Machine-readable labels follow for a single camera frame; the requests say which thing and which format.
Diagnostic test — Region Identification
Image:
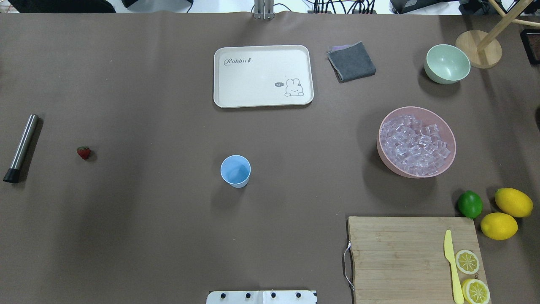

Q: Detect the light blue plastic cup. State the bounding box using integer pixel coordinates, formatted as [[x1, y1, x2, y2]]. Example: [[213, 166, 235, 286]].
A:
[[220, 155, 251, 188]]

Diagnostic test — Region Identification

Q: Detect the pink bowl of ice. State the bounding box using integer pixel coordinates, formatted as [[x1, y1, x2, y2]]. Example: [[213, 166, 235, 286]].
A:
[[376, 106, 456, 179]]

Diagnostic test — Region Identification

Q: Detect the wooden cup stand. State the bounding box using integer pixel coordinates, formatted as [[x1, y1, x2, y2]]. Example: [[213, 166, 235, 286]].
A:
[[456, 0, 540, 69]]

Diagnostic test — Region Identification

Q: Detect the cream rabbit tray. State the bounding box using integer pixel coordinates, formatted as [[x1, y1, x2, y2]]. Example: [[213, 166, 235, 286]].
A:
[[213, 45, 314, 108]]

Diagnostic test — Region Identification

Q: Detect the grey folded cloth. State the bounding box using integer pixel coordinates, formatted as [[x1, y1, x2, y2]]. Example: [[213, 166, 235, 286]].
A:
[[327, 41, 376, 82]]

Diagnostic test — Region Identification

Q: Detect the bamboo cutting board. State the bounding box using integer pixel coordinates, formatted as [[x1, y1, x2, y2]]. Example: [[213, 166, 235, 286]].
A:
[[347, 216, 487, 304]]

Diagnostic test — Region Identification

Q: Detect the red strawberry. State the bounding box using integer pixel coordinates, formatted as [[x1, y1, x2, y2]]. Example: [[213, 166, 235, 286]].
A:
[[76, 146, 92, 160]]

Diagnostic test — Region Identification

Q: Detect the mint green bowl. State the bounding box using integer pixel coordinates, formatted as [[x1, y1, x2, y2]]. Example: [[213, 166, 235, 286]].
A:
[[424, 44, 471, 84]]

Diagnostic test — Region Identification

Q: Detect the green lime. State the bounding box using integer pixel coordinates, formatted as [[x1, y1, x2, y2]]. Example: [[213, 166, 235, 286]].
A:
[[457, 190, 483, 219]]

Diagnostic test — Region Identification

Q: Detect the upper lemon slice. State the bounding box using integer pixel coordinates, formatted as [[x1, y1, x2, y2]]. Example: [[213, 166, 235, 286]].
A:
[[455, 250, 480, 275]]

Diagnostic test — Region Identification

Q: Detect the lemon slice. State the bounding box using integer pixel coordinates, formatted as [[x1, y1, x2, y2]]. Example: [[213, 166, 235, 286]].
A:
[[462, 279, 491, 304], [455, 250, 480, 275]]

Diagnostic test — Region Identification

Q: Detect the yellow plastic knife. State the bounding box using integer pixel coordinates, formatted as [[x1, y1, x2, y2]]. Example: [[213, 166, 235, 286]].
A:
[[443, 230, 464, 304]]

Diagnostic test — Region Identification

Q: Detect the lower yellow lemon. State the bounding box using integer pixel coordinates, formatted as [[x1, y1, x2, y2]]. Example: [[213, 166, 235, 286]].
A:
[[480, 212, 518, 241]]

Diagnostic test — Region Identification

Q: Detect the yellow lemon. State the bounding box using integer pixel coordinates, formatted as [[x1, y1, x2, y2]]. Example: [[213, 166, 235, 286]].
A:
[[494, 188, 534, 218], [480, 212, 518, 241]]

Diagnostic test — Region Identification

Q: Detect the upper yellow lemon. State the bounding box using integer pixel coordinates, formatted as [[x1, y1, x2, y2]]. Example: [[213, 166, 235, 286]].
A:
[[494, 188, 534, 218]]

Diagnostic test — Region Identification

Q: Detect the lower lemon slice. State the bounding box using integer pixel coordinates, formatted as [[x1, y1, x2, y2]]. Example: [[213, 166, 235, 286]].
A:
[[462, 279, 491, 304]]

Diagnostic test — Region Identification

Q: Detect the steel muddler black tip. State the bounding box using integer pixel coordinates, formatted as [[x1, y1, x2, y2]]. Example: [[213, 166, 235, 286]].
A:
[[3, 114, 39, 184]]

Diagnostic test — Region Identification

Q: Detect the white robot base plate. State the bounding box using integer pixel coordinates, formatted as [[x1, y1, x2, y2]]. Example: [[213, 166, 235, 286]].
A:
[[206, 289, 318, 304]]

